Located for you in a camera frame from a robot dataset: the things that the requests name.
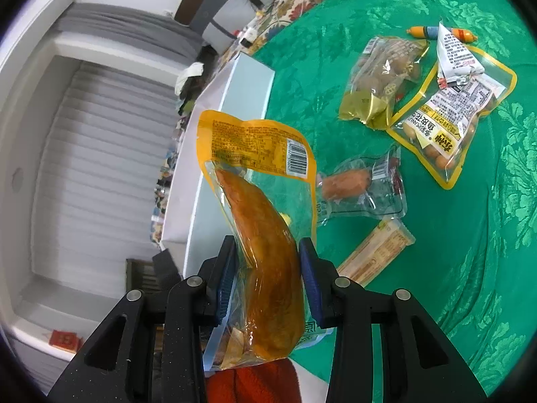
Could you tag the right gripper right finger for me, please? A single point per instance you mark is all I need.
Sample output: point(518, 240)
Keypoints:
point(387, 341)

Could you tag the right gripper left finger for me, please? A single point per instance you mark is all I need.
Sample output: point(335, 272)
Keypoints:
point(115, 364)

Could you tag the beige cracker bar packet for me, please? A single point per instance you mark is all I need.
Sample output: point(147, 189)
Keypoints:
point(376, 251)

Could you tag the clear sausage packet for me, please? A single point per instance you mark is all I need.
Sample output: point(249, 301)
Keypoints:
point(370, 186)

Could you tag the orange chicken leg snack pack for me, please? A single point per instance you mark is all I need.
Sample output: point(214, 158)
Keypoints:
point(267, 180)

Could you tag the yellow peanut snack bag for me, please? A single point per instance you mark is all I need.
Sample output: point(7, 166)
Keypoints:
point(438, 125)

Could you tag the olive green nut bag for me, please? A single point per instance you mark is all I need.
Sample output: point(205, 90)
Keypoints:
point(386, 70)

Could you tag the white snack wrapper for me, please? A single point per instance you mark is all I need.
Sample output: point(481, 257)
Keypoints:
point(456, 63)

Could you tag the red fabric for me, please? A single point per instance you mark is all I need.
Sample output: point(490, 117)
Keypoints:
point(274, 382)

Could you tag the white cardboard box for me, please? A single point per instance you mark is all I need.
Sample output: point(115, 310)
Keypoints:
point(195, 220)

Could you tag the grey pillow left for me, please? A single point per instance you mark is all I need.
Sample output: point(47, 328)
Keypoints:
point(216, 21)

